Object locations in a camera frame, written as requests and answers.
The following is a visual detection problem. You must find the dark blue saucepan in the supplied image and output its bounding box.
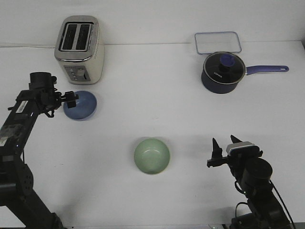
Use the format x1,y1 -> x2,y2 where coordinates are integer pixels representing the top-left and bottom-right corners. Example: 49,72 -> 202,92
201,65 -> 289,94

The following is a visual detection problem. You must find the silver two-slot toaster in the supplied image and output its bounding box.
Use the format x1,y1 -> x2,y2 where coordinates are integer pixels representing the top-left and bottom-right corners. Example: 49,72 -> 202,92
54,15 -> 105,85

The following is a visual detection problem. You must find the clear container lid blue rim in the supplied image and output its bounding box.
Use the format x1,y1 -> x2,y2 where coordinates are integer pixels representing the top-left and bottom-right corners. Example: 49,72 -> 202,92
194,31 -> 242,55

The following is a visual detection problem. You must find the green bowl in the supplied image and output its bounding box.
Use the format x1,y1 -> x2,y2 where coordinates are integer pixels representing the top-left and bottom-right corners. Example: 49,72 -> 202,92
134,138 -> 171,175

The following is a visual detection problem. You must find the glass pot lid blue knob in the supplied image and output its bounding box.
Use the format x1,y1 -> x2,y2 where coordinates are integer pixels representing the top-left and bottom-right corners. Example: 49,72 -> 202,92
203,52 -> 246,84

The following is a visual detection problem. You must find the blue bowl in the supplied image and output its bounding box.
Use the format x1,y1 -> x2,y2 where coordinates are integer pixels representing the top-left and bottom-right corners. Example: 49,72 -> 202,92
63,90 -> 97,121

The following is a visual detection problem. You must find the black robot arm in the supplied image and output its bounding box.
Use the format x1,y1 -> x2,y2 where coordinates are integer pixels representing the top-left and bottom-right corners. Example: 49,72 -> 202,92
207,135 -> 295,229
0,72 -> 79,229

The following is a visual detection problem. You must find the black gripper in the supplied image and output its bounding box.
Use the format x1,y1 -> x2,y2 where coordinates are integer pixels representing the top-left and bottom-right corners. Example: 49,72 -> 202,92
207,135 -> 273,191
29,72 -> 79,112

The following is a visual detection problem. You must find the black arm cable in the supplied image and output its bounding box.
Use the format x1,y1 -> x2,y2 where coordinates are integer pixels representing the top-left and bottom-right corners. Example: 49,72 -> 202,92
234,180 -> 296,229

